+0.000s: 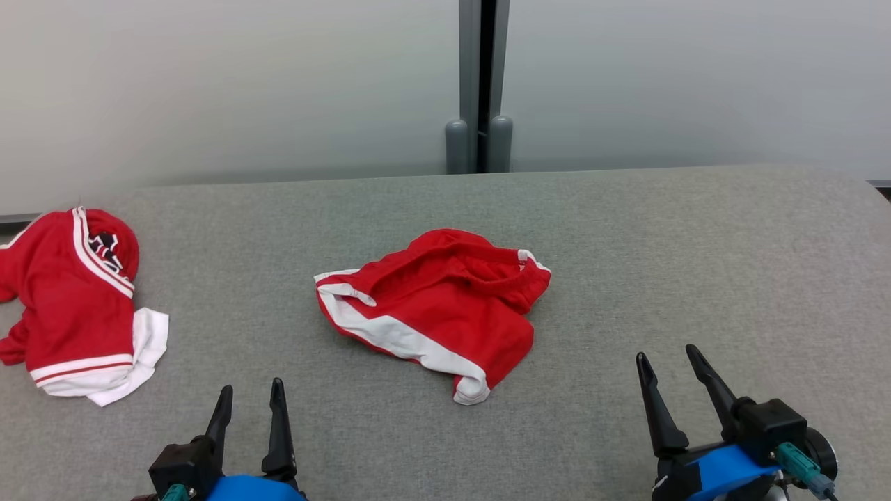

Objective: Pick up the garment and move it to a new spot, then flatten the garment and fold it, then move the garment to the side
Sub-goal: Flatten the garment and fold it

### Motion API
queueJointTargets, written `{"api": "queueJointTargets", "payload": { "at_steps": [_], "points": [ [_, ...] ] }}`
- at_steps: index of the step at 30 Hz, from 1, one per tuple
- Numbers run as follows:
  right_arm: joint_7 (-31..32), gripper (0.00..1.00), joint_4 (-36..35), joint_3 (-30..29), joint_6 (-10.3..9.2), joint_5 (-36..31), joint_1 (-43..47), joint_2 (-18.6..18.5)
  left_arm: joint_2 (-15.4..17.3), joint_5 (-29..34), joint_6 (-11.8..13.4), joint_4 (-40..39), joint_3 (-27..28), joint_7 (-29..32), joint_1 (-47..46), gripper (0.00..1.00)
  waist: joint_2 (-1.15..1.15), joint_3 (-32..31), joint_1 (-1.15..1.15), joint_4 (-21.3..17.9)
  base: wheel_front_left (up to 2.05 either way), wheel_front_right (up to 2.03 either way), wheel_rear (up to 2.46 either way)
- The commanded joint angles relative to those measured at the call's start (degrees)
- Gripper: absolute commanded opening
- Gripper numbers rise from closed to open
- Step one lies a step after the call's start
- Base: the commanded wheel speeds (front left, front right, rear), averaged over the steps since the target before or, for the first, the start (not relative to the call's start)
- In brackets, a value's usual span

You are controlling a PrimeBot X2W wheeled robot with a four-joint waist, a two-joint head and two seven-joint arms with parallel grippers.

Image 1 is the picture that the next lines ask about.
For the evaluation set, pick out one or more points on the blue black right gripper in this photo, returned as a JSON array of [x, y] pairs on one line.
[[724, 467]]

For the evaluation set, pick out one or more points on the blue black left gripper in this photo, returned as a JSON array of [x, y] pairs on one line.
[[250, 489]]

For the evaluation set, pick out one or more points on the red white jersey shirt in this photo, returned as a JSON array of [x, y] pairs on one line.
[[62, 306]]

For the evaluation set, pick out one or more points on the red shorts with white trim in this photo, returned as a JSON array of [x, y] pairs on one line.
[[445, 306]]

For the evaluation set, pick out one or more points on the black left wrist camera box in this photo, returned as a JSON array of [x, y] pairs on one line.
[[181, 466]]

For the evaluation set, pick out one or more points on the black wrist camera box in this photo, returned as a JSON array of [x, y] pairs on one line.
[[181, 466], [769, 424]]

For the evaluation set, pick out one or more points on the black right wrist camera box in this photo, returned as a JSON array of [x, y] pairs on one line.
[[769, 424]]

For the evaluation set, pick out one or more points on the grey partition post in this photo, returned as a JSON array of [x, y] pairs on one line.
[[468, 83]]

